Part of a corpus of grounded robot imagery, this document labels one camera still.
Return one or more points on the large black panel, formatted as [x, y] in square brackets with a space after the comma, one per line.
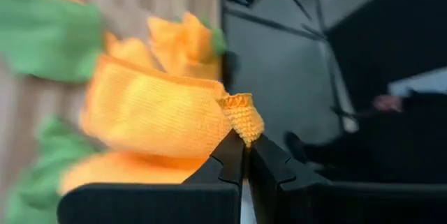
[391, 25]

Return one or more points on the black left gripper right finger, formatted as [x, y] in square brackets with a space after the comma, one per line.
[297, 199]

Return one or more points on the person's hand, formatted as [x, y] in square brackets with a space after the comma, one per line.
[387, 103]

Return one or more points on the person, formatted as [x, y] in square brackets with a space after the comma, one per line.
[384, 147]

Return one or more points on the green microfiber towel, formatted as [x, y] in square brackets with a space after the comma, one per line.
[218, 40]
[45, 168]
[45, 35]

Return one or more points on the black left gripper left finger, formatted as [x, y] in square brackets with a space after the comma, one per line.
[209, 199]

